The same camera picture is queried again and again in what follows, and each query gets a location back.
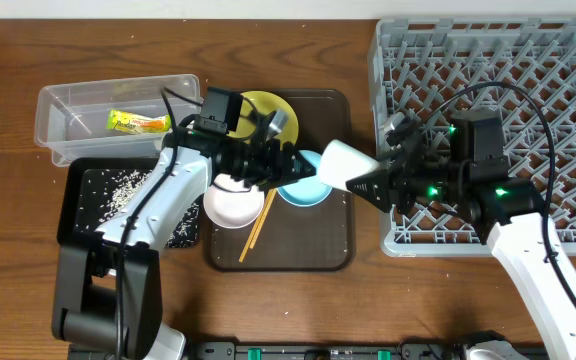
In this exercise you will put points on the brown serving tray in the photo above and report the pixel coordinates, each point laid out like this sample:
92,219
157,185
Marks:
319,238

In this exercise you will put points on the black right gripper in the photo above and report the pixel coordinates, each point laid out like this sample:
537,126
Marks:
401,177

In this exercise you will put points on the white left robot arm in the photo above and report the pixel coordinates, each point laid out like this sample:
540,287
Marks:
108,293

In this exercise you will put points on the black plastic tray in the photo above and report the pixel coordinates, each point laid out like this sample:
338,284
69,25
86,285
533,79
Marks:
66,236

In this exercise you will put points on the grey dishwasher rack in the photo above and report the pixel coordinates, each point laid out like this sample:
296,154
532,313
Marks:
525,68

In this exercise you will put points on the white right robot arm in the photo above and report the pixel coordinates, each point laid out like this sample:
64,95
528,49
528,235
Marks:
547,287

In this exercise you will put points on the pile of rice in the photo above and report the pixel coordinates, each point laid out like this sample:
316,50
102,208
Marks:
104,193

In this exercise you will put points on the yellow plate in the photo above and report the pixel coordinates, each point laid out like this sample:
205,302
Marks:
266,102

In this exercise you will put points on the white cup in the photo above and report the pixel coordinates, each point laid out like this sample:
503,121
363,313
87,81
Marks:
341,162

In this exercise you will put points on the clear plastic bin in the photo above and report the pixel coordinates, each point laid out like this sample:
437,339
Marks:
71,119

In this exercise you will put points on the green orange snack wrapper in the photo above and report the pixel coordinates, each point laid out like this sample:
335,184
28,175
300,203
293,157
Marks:
137,124

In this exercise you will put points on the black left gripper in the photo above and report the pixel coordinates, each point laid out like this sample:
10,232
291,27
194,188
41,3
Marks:
278,163

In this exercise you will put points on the white pink bowl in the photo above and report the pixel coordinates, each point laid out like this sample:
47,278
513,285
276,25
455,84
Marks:
232,205

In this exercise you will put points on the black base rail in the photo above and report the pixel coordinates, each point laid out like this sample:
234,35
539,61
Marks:
401,351

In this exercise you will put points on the light blue bowl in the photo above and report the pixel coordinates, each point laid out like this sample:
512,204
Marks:
308,191

